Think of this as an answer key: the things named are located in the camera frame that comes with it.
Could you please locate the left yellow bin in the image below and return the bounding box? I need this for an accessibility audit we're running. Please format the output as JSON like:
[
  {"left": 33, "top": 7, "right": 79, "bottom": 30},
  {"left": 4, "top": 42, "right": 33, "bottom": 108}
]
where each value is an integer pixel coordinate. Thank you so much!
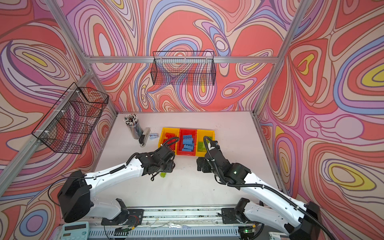
[{"left": 158, "top": 128, "right": 180, "bottom": 152}]

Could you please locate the yellow bin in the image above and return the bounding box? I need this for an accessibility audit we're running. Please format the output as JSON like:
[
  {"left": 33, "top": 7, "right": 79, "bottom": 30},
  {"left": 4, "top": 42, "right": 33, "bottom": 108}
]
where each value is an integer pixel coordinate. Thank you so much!
[
  {"left": 158, "top": 128, "right": 180, "bottom": 152},
  {"left": 196, "top": 130, "right": 215, "bottom": 157}
]

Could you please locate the wire basket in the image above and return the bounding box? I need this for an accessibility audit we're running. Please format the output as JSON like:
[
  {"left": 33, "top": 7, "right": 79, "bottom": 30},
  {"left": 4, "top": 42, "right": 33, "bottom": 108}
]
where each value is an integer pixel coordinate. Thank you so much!
[
  {"left": 151, "top": 51, "right": 217, "bottom": 86},
  {"left": 32, "top": 83, "right": 109, "bottom": 155}
]

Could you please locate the grey stapler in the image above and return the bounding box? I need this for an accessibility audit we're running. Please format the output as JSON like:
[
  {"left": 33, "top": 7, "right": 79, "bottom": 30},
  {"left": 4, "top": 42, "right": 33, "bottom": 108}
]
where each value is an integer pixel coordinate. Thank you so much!
[{"left": 139, "top": 128, "right": 151, "bottom": 147}]

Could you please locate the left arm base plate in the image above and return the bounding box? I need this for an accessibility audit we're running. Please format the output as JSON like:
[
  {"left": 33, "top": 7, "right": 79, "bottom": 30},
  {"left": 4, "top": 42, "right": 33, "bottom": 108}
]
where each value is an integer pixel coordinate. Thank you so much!
[{"left": 101, "top": 209, "right": 144, "bottom": 227}]

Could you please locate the back wire basket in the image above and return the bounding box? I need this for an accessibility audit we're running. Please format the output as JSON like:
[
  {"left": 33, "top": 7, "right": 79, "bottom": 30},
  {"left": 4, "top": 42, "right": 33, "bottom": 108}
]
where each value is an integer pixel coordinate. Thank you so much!
[{"left": 151, "top": 51, "right": 217, "bottom": 86}]

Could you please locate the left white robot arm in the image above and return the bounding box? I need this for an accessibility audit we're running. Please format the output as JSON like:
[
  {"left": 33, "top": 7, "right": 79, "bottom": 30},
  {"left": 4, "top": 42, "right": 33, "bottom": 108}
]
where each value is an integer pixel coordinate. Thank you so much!
[{"left": 57, "top": 137, "right": 180, "bottom": 226}]

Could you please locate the red studded brick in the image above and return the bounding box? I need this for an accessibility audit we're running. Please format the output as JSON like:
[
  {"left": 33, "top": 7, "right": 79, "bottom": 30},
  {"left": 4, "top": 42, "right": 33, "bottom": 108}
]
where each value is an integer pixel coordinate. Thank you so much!
[{"left": 165, "top": 133, "right": 175, "bottom": 139}]

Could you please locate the red middle bin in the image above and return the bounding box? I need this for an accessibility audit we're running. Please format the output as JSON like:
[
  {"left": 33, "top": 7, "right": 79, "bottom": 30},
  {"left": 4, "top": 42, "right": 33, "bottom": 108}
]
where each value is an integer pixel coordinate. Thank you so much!
[{"left": 176, "top": 128, "right": 197, "bottom": 156}]

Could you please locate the calculator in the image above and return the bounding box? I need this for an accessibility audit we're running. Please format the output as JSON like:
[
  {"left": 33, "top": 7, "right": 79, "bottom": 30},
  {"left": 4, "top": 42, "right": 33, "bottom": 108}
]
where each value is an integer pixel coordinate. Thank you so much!
[{"left": 60, "top": 222, "right": 90, "bottom": 240}]

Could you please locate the right yellow bin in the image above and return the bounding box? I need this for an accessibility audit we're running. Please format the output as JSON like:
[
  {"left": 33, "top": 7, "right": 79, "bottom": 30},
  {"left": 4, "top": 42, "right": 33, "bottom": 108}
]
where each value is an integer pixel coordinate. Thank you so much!
[{"left": 196, "top": 130, "right": 215, "bottom": 157}]

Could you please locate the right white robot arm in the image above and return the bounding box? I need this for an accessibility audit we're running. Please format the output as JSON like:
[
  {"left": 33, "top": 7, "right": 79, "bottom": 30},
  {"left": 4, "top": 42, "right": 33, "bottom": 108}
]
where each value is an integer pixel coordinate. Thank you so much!
[{"left": 203, "top": 136, "right": 335, "bottom": 240}]

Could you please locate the cup of pencils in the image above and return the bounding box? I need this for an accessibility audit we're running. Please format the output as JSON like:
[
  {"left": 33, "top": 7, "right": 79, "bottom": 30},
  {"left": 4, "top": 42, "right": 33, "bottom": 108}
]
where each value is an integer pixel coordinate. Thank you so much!
[{"left": 124, "top": 114, "right": 143, "bottom": 140}]

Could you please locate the left wire basket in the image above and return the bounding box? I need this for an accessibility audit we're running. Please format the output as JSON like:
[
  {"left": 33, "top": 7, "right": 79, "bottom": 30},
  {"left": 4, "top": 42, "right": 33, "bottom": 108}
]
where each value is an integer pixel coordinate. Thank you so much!
[{"left": 32, "top": 83, "right": 109, "bottom": 155}]

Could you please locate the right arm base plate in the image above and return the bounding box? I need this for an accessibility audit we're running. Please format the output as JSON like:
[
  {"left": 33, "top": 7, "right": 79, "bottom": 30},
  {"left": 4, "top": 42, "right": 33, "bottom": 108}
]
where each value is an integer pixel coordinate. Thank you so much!
[{"left": 218, "top": 208, "right": 260, "bottom": 226}]

